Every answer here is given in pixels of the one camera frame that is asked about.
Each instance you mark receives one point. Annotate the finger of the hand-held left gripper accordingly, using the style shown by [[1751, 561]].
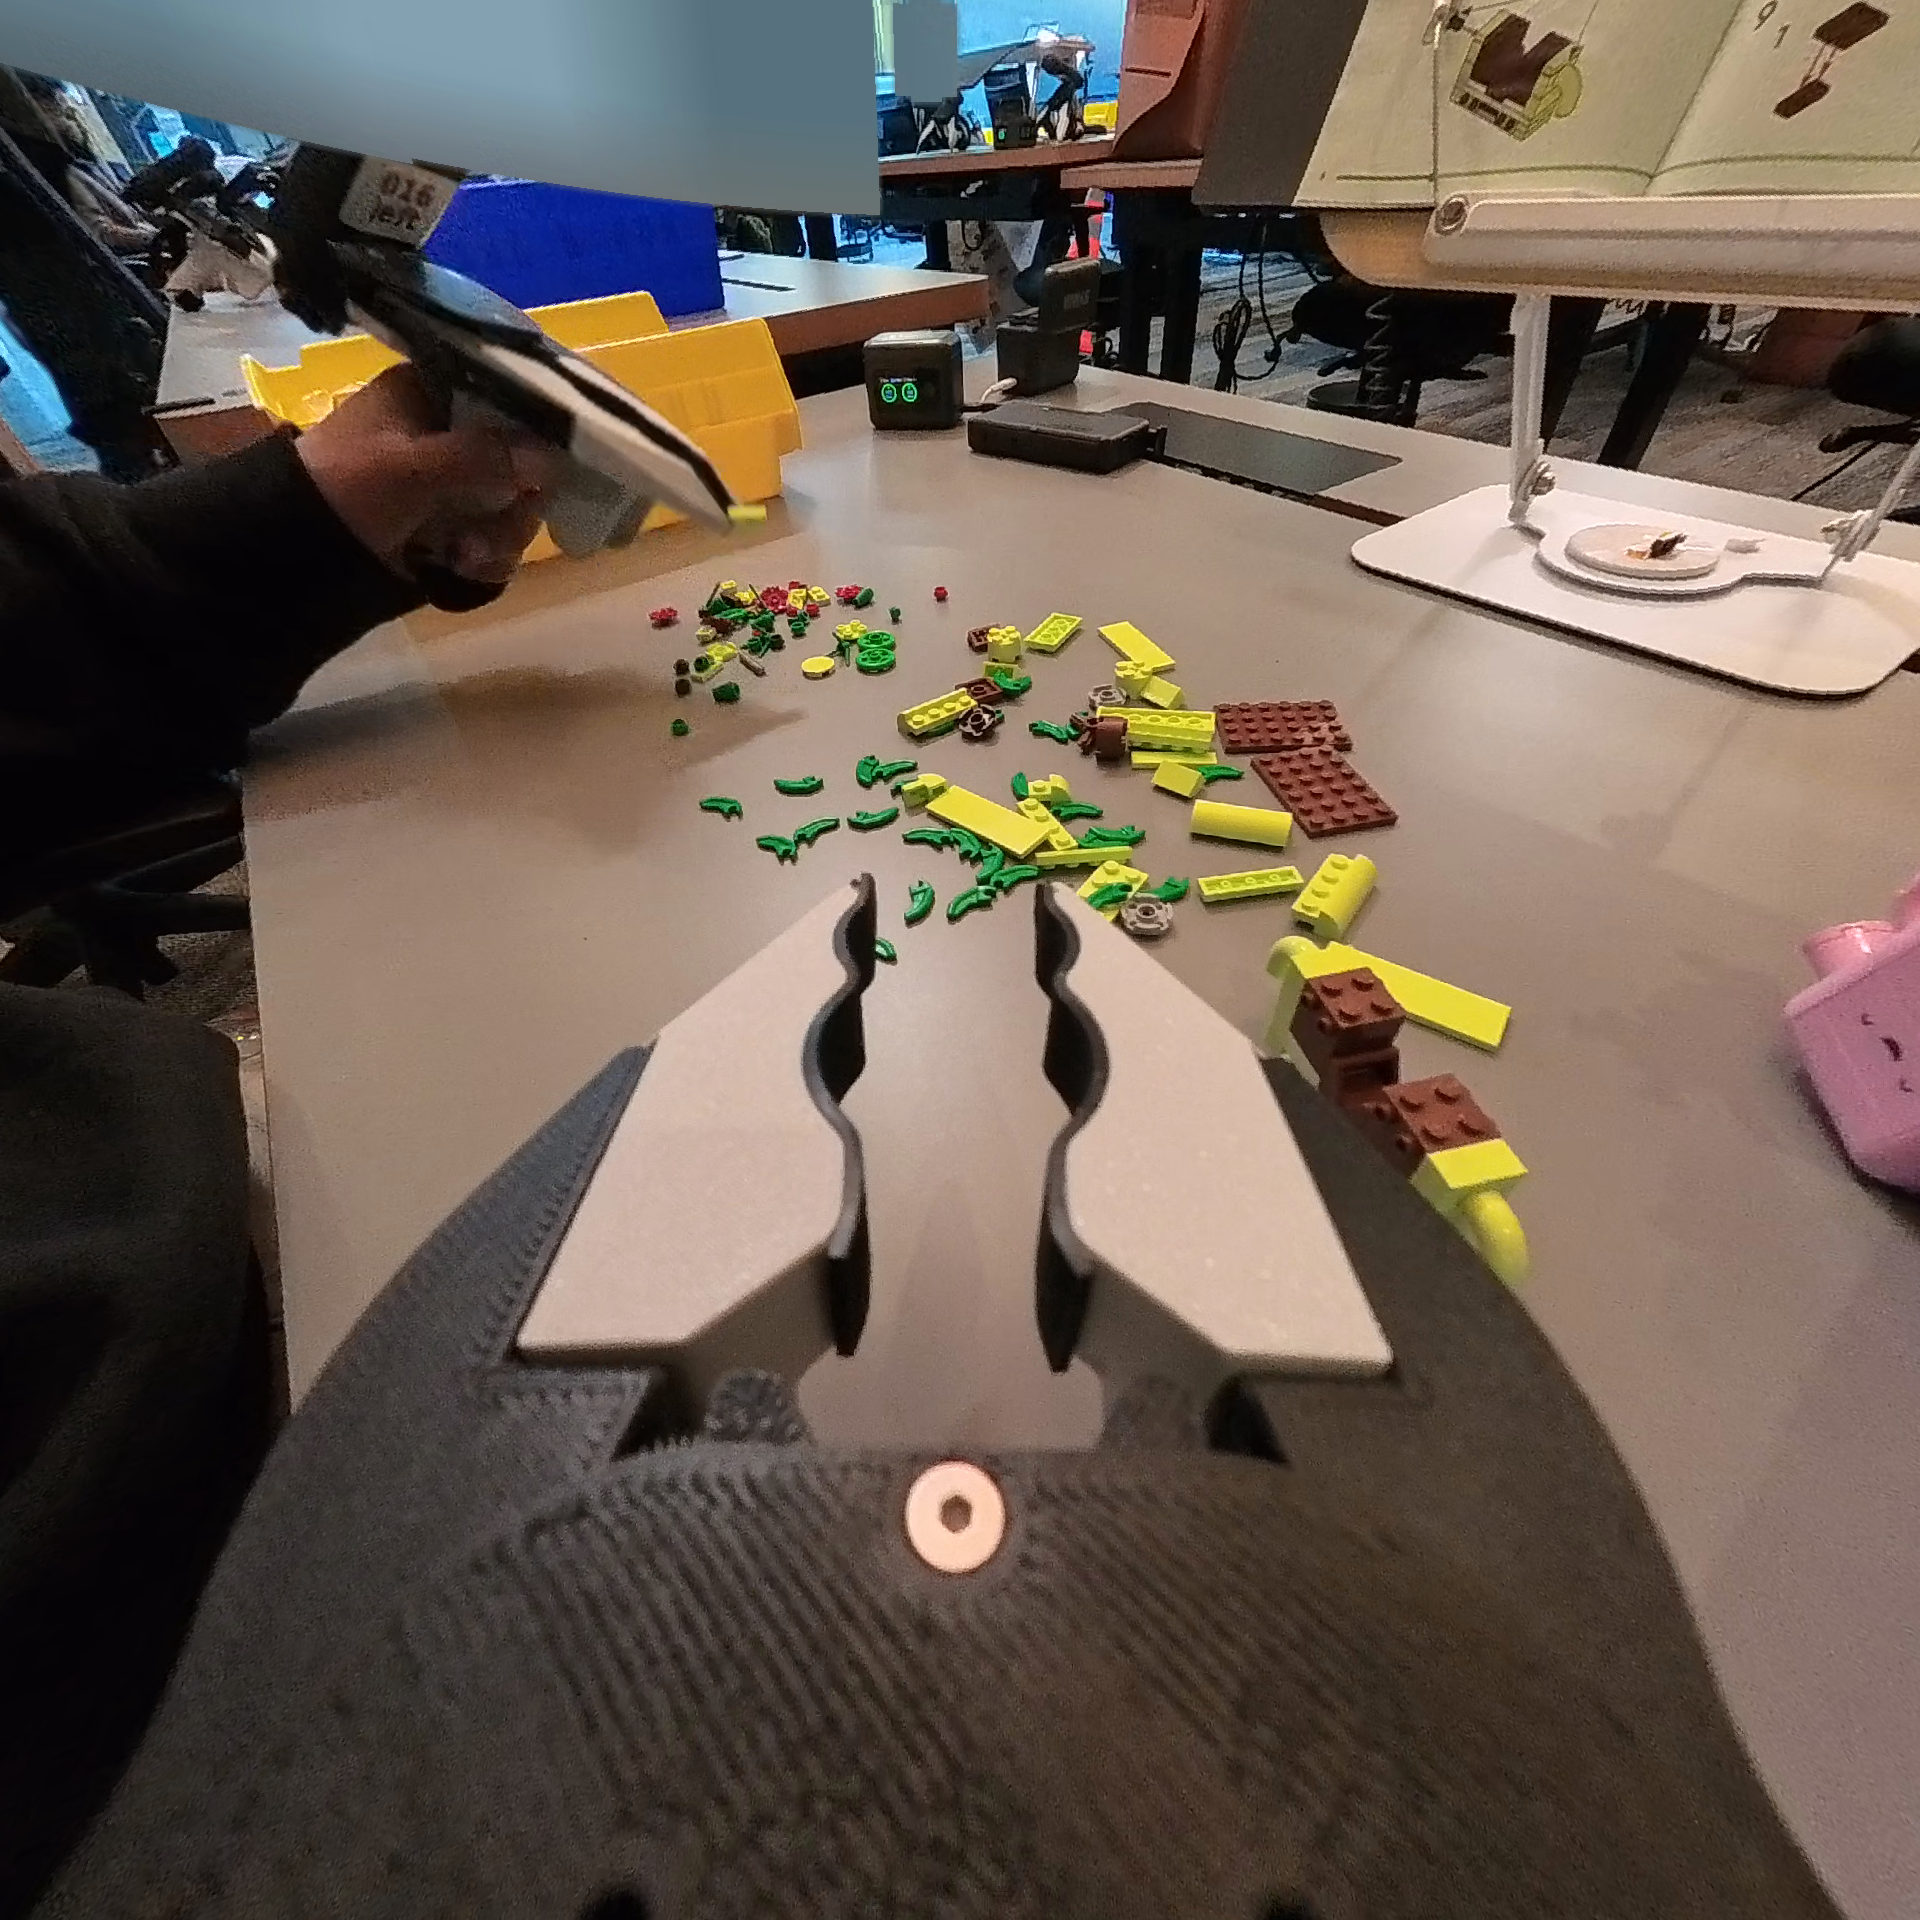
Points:
[[616, 446], [599, 383]]

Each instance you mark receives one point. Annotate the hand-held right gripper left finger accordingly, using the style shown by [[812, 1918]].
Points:
[[705, 1185]]

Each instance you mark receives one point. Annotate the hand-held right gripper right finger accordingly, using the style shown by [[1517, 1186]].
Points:
[[1214, 1200]]

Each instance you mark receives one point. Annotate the person's left forearm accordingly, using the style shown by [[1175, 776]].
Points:
[[150, 600]]

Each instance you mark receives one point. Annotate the person's left hand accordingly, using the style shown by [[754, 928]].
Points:
[[434, 494]]

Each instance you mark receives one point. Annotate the yellow storage bin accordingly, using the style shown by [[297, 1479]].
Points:
[[705, 388]]

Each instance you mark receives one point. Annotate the dark blurred equipment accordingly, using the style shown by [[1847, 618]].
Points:
[[212, 225]]

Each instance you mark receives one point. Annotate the blue storage bin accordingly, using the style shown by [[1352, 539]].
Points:
[[599, 247]]

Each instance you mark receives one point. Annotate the small pink flower pieces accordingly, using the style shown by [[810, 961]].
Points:
[[773, 598]]

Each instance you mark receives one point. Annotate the brown and lime brick assembly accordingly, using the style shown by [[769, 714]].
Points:
[[1441, 1119]]

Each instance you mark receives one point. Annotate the grey background desk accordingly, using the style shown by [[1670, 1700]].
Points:
[[840, 292]]

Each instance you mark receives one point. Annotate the small green stud pieces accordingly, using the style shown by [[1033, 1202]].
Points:
[[726, 691]]

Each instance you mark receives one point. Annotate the black office chair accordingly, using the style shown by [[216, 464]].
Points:
[[61, 299], [135, 900], [1336, 322]]

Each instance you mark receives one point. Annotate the small black device green display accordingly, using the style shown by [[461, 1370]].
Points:
[[911, 383]]

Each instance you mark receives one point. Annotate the scattered green leaf pieces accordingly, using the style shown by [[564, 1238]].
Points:
[[885, 768]]

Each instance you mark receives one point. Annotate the brown studded plate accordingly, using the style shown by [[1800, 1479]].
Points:
[[1284, 726], [1328, 791]]

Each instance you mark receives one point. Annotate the brown background desk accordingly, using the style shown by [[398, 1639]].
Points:
[[975, 164]]

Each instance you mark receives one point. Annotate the pile of lime bricks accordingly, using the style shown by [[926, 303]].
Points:
[[990, 819]]

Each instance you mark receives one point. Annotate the black power adapter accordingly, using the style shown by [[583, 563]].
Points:
[[1065, 435]]

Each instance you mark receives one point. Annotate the black charger box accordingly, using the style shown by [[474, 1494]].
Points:
[[1049, 322]]

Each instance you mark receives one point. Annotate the brown branch piece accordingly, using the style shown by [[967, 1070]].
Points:
[[1108, 734]]

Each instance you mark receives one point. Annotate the background robot equipment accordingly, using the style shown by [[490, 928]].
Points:
[[1060, 105]]

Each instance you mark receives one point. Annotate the person's black clothed lap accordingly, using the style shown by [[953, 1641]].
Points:
[[105, 1350]]

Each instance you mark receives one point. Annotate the brown cardboard panel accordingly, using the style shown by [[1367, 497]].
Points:
[[1177, 76]]

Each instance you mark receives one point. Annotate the pink plastic toy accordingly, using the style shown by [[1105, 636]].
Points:
[[1862, 1049]]

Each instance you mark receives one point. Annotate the white book stand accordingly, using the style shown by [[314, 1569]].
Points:
[[1650, 628]]

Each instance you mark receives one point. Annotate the tiny brown piece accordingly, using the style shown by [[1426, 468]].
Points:
[[1656, 547]]

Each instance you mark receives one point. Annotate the brick instruction booklet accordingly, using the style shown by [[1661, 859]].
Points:
[[1650, 105]]

